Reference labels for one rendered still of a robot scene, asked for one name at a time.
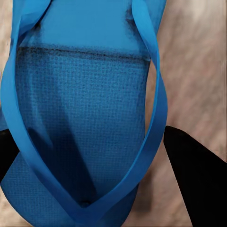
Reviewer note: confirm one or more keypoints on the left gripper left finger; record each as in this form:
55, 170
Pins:
8, 152

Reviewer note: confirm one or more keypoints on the sandal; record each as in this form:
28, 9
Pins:
73, 97

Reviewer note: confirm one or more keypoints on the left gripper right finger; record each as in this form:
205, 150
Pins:
201, 176

